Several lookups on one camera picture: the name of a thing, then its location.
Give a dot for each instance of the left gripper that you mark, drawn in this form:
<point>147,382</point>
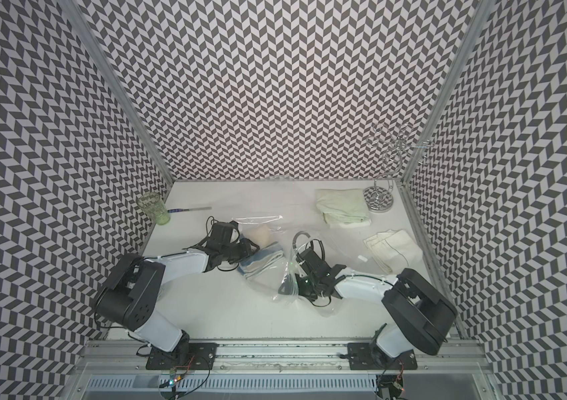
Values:
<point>247,250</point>

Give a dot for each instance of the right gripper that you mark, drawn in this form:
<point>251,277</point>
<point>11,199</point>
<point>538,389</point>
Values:
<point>292,284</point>

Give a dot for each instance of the clear plastic vacuum bag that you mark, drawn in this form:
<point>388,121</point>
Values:
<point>289,209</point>

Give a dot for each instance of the blue and beige towel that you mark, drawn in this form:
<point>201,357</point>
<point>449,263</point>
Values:
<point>267,251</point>

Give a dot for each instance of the pale green towel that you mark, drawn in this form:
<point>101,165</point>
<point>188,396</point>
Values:
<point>343,208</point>

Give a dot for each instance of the white towel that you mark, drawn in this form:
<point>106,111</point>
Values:
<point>394,251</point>

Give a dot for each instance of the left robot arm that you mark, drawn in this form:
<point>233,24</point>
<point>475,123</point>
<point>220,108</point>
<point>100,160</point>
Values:
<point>129,295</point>

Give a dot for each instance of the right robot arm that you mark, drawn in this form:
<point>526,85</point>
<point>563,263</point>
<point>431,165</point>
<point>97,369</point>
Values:
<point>422,317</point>

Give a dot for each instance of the green glass cup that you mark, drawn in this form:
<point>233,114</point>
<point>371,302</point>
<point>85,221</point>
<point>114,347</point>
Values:
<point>153,206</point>

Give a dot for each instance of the purple handled utensil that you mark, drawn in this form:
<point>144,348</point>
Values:
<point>184,210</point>

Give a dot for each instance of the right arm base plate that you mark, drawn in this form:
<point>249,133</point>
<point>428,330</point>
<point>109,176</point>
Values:
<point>364,356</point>

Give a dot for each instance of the chrome wire mug stand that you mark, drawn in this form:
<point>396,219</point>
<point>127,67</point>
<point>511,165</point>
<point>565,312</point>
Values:
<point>393,145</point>

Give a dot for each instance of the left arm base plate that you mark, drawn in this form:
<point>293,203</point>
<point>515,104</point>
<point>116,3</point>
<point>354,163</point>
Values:
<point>192,356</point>

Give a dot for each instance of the aluminium front rail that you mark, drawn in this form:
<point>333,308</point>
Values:
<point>290,356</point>

